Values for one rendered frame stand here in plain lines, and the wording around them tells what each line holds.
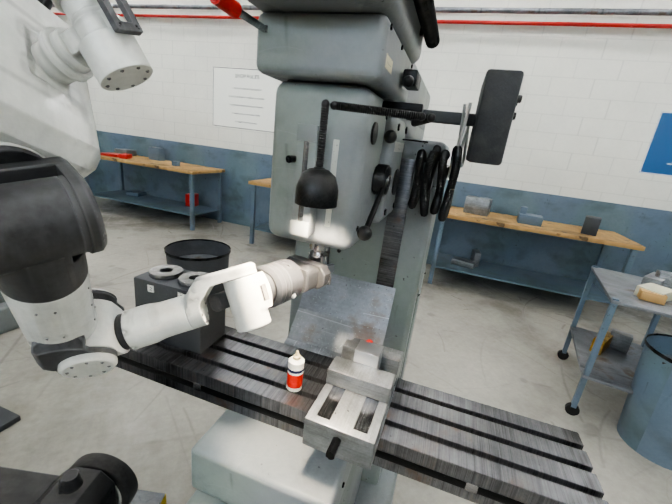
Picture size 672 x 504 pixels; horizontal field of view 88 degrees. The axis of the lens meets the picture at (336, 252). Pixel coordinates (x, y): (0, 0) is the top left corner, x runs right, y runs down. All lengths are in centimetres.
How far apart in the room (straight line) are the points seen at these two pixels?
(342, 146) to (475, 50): 446
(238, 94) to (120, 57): 545
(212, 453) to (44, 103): 73
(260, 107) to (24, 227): 538
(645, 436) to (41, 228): 285
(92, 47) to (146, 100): 655
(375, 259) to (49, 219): 93
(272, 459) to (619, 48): 510
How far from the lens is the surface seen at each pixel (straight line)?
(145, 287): 111
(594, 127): 516
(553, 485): 96
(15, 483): 140
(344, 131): 69
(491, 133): 95
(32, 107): 54
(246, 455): 93
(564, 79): 513
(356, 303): 122
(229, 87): 606
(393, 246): 116
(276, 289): 69
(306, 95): 72
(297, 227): 69
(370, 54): 66
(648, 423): 282
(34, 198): 46
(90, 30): 56
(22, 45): 61
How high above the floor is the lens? 153
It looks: 18 degrees down
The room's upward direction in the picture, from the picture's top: 7 degrees clockwise
